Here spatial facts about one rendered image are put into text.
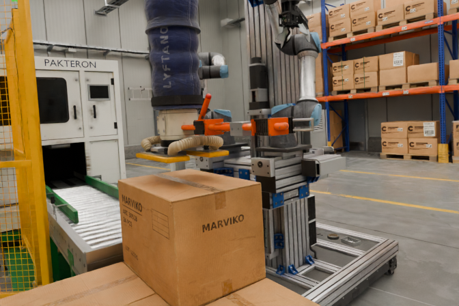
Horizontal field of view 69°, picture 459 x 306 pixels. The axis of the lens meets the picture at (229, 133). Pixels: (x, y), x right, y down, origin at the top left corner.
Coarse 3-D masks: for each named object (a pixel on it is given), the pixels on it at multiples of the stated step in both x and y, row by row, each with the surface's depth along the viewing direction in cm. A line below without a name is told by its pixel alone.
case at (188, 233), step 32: (128, 192) 150; (160, 192) 129; (192, 192) 126; (224, 192) 126; (256, 192) 135; (128, 224) 154; (160, 224) 124; (192, 224) 118; (224, 224) 126; (256, 224) 136; (128, 256) 157; (160, 256) 126; (192, 256) 118; (224, 256) 127; (256, 256) 136; (160, 288) 129; (192, 288) 119; (224, 288) 127
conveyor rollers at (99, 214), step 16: (64, 192) 340; (80, 192) 333; (96, 192) 332; (80, 208) 272; (96, 208) 271; (112, 208) 263; (80, 224) 230; (96, 224) 228; (112, 224) 225; (96, 240) 194; (112, 240) 191
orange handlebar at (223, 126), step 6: (186, 126) 136; (192, 126) 133; (210, 126) 122; (216, 126) 119; (222, 126) 115; (228, 126) 112; (246, 126) 104; (276, 126) 94; (282, 126) 94; (288, 126) 96
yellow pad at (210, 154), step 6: (186, 150) 155; (192, 150) 153; (198, 150) 148; (204, 150) 145; (210, 150) 143; (216, 150) 143; (222, 150) 145; (204, 156) 142; (210, 156) 138; (216, 156) 140
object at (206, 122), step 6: (198, 120) 129; (204, 120) 123; (210, 120) 124; (216, 120) 125; (222, 120) 127; (198, 126) 127; (204, 126) 123; (198, 132) 125; (204, 132) 123; (210, 132) 124; (216, 132) 125; (222, 132) 127
